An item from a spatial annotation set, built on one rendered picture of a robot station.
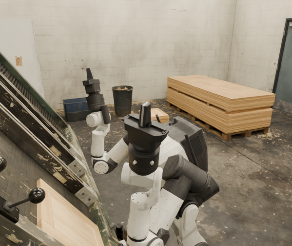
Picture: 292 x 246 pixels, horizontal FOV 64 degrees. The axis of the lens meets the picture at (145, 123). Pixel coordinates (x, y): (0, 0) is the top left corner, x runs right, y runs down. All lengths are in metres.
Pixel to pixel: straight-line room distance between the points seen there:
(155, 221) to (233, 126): 3.74
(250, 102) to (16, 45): 4.22
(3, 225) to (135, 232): 0.37
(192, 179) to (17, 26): 4.34
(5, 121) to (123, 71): 5.50
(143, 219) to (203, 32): 6.96
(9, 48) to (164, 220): 4.36
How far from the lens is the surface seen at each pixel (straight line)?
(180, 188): 0.87
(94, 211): 1.41
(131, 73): 6.60
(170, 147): 0.99
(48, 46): 6.21
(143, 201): 0.77
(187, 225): 1.32
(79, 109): 5.41
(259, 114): 4.85
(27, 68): 4.86
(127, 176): 0.72
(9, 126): 1.20
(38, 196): 0.63
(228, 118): 4.36
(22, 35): 4.83
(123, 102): 5.48
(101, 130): 1.30
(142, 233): 0.82
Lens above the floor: 1.80
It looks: 20 degrees down
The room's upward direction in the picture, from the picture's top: straight up
